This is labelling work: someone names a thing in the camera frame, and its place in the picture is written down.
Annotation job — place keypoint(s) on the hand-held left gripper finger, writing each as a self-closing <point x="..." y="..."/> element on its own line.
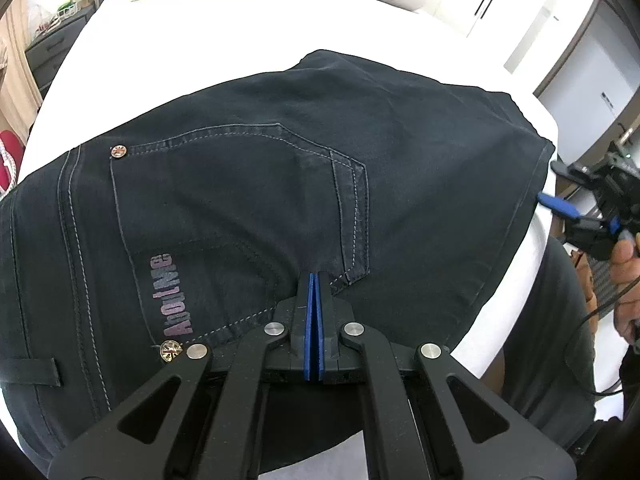
<point x="318" y="340"/>
<point x="309" y="340"/>

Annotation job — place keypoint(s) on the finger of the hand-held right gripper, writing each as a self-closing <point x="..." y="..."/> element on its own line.
<point x="562" y="206"/>
<point x="567" y="170"/>

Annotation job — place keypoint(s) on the black denim pants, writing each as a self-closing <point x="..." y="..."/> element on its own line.
<point x="250" y="185"/>

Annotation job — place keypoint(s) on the person's right hand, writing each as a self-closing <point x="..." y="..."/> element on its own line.
<point x="629" y="280"/>

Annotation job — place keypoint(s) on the white door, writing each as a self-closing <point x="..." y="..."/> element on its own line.
<point x="590" y="70"/>

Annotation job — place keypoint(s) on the person's dark grey shirt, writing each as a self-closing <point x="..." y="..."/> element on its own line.
<point x="555" y="340"/>

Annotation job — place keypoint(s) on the bed with white sheet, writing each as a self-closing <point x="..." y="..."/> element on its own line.
<point x="200" y="50"/>

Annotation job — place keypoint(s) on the red and white bag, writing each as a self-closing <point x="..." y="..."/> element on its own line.
<point x="7" y="160"/>

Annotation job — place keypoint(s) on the beige curtain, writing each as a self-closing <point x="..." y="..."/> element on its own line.
<point x="15" y="85"/>

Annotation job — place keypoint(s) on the dark grey nightstand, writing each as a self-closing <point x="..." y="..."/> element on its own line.
<point x="55" y="45"/>

